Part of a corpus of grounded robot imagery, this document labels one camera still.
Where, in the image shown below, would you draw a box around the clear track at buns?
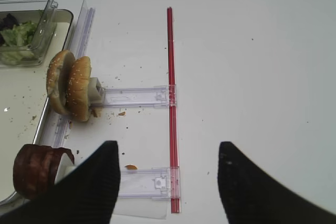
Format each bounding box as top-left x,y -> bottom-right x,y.
91,85 -> 170,108

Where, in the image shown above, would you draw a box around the green lettuce in container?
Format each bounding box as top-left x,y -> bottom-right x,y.
1,21 -> 38,66

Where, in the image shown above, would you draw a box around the clear track at patties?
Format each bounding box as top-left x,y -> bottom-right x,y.
118,167 -> 180,200

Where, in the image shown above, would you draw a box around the sesame bun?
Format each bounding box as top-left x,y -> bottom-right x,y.
66,56 -> 91,122
46,50 -> 75,115

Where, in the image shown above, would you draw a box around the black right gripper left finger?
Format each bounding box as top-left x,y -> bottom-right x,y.
1,141 -> 121,223

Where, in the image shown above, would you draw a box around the white metal tray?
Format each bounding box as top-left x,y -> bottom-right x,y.
1,9 -> 73,205

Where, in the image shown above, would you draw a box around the sesame bun top outer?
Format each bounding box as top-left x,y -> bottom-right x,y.
66,56 -> 91,122

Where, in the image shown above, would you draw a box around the right clear divider rail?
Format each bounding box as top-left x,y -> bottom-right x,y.
40,0 -> 95,148

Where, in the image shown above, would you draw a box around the white pusher block at patties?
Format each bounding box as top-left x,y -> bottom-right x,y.
54,153 -> 76,184

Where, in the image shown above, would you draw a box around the sesame bun top inner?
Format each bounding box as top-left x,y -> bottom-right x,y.
46,50 -> 75,115

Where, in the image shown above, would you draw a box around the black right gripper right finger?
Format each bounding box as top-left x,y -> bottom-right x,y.
217,142 -> 335,223

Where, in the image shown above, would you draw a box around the brown meat patties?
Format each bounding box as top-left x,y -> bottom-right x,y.
13,144 -> 75,200

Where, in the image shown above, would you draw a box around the white pusher block at buns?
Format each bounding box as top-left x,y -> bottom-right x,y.
88,77 -> 103,104

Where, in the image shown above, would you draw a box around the right red rail strip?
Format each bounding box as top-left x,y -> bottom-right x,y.
166,7 -> 181,214

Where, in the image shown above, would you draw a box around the clear lettuce container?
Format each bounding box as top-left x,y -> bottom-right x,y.
1,0 -> 58,68

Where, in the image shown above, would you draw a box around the purple lettuce in container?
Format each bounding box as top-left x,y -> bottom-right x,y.
1,14 -> 19,46

